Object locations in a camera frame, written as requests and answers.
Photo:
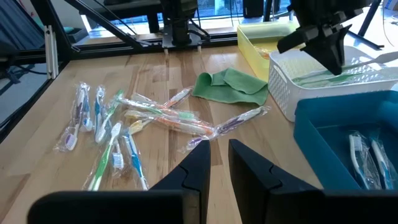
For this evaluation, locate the purple white wrapped toothbrush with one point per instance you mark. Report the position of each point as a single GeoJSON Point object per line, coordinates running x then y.
{"type": "Point", "coordinates": [76, 121]}
{"type": "Point", "coordinates": [230, 123]}

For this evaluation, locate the blue plastic bin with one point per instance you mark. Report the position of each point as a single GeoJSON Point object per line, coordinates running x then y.
{"type": "Point", "coordinates": [311, 149]}

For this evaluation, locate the yellow white wrapped toothbrush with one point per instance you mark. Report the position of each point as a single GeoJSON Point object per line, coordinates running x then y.
{"type": "Point", "coordinates": [138, 126]}

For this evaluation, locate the orange white toothbrush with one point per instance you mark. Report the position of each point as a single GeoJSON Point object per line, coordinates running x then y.
{"type": "Point", "coordinates": [183, 126]}
{"type": "Point", "coordinates": [262, 52]}

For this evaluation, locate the white perforated basket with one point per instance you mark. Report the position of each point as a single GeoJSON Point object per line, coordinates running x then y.
{"type": "Point", "coordinates": [286, 93]}

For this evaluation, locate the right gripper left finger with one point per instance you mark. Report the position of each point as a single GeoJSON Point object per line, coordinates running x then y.
{"type": "Point", "coordinates": [199, 174]}

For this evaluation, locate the green packaged toothbrush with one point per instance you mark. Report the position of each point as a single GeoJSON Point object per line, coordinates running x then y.
{"type": "Point", "coordinates": [178, 97]}

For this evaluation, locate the green cloth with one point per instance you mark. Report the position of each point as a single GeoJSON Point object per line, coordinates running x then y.
{"type": "Point", "coordinates": [230, 87]}

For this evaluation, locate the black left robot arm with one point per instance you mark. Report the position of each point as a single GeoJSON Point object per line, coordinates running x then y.
{"type": "Point", "coordinates": [178, 18]}

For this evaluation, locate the black table edge rail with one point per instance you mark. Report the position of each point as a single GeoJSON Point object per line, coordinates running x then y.
{"type": "Point", "coordinates": [31, 104]}

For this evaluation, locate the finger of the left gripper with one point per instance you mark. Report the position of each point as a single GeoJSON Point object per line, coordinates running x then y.
{"type": "Point", "coordinates": [321, 49]}
{"type": "Point", "coordinates": [340, 43]}

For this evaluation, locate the white rail bracket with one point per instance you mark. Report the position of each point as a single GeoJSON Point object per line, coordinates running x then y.
{"type": "Point", "coordinates": [51, 51]}

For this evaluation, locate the yellow plastic bin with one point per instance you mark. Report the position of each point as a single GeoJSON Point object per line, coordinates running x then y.
{"type": "Point", "coordinates": [248, 46]}

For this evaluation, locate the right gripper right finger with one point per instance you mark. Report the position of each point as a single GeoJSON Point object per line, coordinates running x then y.
{"type": "Point", "coordinates": [258, 186]}

